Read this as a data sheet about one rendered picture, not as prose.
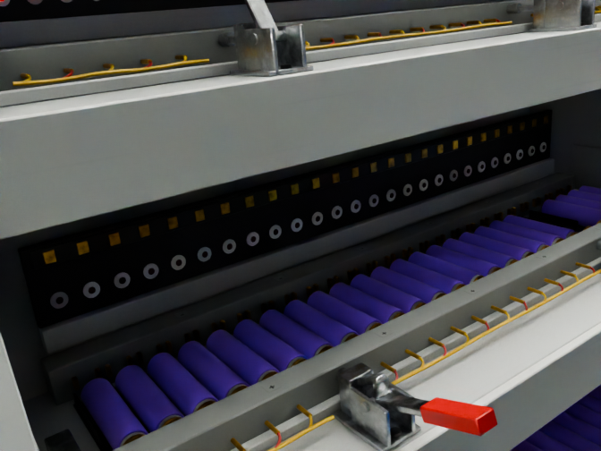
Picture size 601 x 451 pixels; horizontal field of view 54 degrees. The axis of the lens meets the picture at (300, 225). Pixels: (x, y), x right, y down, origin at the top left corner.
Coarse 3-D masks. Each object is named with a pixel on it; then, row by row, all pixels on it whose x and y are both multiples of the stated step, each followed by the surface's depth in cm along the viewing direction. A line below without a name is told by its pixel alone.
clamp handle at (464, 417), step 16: (384, 384) 31; (384, 400) 30; (400, 400) 30; (416, 400) 29; (432, 400) 28; (448, 400) 27; (432, 416) 27; (448, 416) 26; (464, 416) 25; (480, 416) 25; (480, 432) 25
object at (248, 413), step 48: (576, 240) 47; (480, 288) 41; (528, 288) 43; (384, 336) 36; (432, 336) 38; (480, 336) 38; (288, 384) 32; (336, 384) 34; (192, 432) 29; (240, 432) 30
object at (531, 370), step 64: (448, 192) 57; (256, 256) 46; (64, 320) 38; (128, 320) 40; (512, 320) 41; (576, 320) 40; (448, 384) 35; (512, 384) 34; (576, 384) 39; (64, 448) 28; (320, 448) 31; (448, 448) 32
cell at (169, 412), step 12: (120, 372) 36; (132, 372) 35; (144, 372) 36; (120, 384) 35; (132, 384) 34; (144, 384) 34; (132, 396) 34; (144, 396) 33; (156, 396) 33; (132, 408) 34; (144, 408) 32; (156, 408) 32; (168, 408) 32; (144, 420) 32; (156, 420) 31
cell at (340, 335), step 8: (288, 304) 42; (296, 304) 42; (304, 304) 42; (288, 312) 42; (296, 312) 41; (304, 312) 41; (312, 312) 41; (320, 312) 41; (296, 320) 41; (304, 320) 40; (312, 320) 40; (320, 320) 39; (328, 320) 39; (312, 328) 40; (320, 328) 39; (328, 328) 39; (336, 328) 38; (344, 328) 38; (320, 336) 39; (328, 336) 38; (336, 336) 38; (344, 336) 38; (336, 344) 38
